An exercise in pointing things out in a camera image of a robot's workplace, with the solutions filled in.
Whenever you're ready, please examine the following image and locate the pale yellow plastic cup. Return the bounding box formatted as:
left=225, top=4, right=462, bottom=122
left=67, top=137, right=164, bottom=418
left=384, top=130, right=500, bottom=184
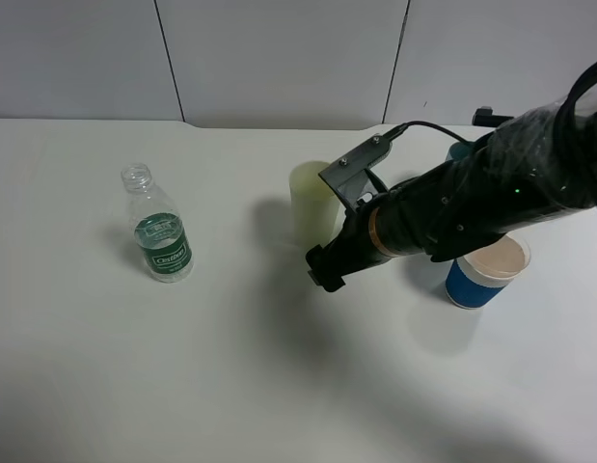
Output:
left=288, top=161, right=340, bottom=252

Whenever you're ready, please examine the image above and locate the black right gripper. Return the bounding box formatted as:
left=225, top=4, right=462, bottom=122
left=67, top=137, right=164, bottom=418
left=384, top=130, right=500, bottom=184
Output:
left=306, top=204, right=393, bottom=292

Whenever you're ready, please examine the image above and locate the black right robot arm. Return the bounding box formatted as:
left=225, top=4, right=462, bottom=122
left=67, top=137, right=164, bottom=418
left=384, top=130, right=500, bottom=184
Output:
left=306, top=62, right=597, bottom=292

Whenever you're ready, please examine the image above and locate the teal plastic cup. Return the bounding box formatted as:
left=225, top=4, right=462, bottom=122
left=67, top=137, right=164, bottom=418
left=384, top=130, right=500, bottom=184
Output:
left=446, top=142, right=473, bottom=162

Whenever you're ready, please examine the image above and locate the dark right wrist camera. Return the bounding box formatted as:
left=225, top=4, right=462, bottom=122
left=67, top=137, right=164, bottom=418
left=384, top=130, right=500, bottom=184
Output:
left=318, top=135, right=392, bottom=214

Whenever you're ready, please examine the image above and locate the blue sleeve paper cup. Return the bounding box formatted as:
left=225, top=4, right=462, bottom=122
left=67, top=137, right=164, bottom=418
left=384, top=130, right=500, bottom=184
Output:
left=445, top=235, right=531, bottom=310

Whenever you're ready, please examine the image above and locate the black right camera cable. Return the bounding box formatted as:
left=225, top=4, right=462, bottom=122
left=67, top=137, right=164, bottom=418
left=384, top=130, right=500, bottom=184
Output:
left=380, top=122, right=475, bottom=146

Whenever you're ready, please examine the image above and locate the clear green-label water bottle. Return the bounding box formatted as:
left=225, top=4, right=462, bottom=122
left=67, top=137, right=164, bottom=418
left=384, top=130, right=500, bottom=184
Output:
left=121, top=163, right=194, bottom=284

